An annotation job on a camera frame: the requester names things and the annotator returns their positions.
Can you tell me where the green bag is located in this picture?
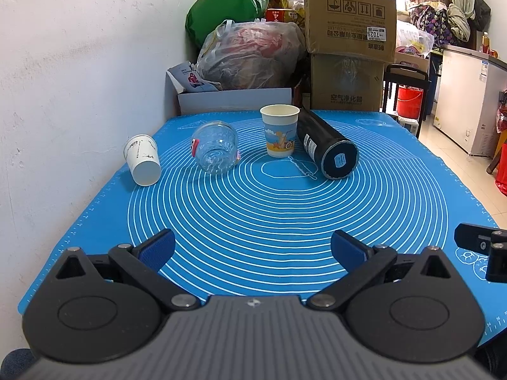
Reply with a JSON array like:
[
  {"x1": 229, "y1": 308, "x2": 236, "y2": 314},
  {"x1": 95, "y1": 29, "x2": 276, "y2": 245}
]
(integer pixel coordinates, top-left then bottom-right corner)
[{"x1": 185, "y1": 0, "x2": 269, "y2": 48}]

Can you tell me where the floral bag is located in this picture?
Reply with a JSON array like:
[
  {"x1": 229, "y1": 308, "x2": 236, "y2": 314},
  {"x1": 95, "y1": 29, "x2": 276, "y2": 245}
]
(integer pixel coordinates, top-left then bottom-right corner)
[{"x1": 410, "y1": 4, "x2": 459, "y2": 51}]

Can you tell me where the clear plastic bag with clothes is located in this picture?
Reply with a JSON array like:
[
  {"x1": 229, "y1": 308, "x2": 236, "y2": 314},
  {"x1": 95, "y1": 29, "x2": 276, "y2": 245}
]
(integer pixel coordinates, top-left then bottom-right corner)
[{"x1": 196, "y1": 20, "x2": 306, "y2": 90}]

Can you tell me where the white chest freezer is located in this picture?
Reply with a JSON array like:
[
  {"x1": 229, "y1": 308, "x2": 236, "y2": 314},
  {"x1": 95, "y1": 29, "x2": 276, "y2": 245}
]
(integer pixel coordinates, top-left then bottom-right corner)
[{"x1": 433, "y1": 46, "x2": 506, "y2": 158}]

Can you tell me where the white open cardboard box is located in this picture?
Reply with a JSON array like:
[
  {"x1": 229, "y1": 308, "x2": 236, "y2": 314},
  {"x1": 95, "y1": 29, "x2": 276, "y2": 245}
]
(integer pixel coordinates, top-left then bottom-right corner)
[{"x1": 166, "y1": 62, "x2": 292, "y2": 115}]

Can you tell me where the black cylindrical bottle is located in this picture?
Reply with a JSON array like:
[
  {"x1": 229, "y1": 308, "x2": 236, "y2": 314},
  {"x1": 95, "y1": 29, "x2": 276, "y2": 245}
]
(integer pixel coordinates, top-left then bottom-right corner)
[{"x1": 297, "y1": 108, "x2": 359, "y2": 180}]

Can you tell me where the white paper cup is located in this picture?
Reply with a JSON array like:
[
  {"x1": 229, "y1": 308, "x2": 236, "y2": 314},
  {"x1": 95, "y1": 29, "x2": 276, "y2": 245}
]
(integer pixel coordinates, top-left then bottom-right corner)
[{"x1": 123, "y1": 134, "x2": 162, "y2": 187}]

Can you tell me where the black chair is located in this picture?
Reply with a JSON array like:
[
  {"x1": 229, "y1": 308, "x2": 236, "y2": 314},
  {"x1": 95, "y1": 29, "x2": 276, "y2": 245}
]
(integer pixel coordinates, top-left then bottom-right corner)
[{"x1": 381, "y1": 64, "x2": 430, "y2": 136}]

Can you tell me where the paper cup with beach print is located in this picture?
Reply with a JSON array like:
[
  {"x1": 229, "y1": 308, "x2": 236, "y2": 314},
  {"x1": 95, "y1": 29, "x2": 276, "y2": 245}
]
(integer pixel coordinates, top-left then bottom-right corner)
[{"x1": 260, "y1": 105, "x2": 300, "y2": 158}]

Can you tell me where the lower cardboard box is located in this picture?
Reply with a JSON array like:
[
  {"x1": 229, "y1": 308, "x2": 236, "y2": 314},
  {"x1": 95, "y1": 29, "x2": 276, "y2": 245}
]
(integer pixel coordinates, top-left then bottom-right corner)
[{"x1": 311, "y1": 54, "x2": 384, "y2": 111}]

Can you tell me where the red bucket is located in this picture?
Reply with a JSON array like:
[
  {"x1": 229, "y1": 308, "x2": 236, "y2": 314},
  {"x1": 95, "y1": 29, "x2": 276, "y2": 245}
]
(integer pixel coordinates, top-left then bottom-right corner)
[{"x1": 396, "y1": 86, "x2": 424, "y2": 119}]

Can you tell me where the clear glass jar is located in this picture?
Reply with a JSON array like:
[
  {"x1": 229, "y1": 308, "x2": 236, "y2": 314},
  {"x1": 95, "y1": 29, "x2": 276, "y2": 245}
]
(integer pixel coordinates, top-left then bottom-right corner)
[{"x1": 191, "y1": 121, "x2": 241, "y2": 175}]

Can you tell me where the upper cardboard box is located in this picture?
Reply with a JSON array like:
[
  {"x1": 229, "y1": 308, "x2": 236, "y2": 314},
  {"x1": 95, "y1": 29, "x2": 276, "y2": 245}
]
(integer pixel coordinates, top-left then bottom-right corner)
[{"x1": 304, "y1": 0, "x2": 397, "y2": 64}]

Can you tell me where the blue silicone baking mat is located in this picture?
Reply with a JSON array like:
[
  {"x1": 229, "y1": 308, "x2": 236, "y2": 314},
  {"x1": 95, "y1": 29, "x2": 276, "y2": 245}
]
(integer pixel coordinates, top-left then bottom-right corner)
[{"x1": 41, "y1": 111, "x2": 506, "y2": 339}]

